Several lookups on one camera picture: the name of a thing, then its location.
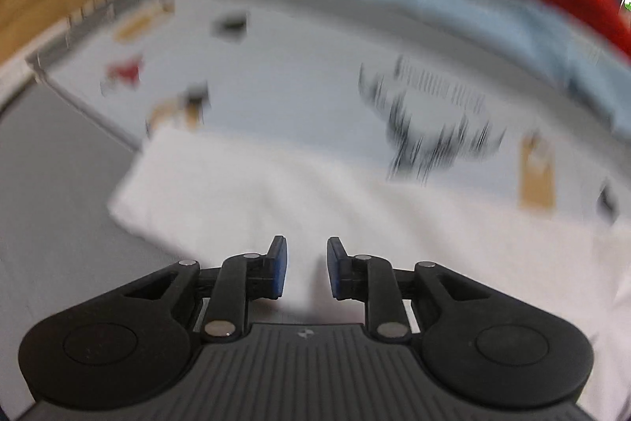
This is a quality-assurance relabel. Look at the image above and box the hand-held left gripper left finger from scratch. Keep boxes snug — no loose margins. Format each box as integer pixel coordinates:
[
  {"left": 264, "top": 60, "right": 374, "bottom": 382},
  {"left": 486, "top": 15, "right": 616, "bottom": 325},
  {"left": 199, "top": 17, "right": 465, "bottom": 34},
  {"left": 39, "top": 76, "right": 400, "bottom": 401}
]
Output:
[{"left": 123, "top": 235, "right": 289, "bottom": 343}]

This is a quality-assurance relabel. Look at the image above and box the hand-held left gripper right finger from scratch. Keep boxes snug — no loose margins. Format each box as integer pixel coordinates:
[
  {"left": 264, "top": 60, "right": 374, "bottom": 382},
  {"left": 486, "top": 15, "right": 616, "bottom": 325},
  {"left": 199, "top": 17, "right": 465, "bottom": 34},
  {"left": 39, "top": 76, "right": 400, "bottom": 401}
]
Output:
[{"left": 327, "top": 236, "right": 490, "bottom": 343}]

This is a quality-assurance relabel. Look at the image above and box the white cloth garment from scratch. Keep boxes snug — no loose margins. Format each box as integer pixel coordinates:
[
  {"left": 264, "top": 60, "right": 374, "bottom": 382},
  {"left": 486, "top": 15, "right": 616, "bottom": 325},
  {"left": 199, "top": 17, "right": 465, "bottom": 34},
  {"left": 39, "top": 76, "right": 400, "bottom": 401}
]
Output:
[{"left": 107, "top": 125, "right": 631, "bottom": 421}]

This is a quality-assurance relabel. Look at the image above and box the deer printed light blue cloth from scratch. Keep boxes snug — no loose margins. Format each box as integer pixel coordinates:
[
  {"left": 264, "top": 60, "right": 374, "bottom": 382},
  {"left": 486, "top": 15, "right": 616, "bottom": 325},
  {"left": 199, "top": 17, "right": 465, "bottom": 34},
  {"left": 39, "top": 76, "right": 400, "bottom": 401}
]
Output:
[{"left": 27, "top": 0, "right": 623, "bottom": 225}]

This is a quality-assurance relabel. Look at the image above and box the grey mattress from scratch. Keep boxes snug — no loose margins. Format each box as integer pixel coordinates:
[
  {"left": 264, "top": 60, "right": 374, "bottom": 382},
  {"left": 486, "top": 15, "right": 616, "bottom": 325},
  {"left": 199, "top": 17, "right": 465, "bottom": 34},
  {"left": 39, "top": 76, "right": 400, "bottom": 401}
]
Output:
[{"left": 0, "top": 0, "right": 277, "bottom": 421}]

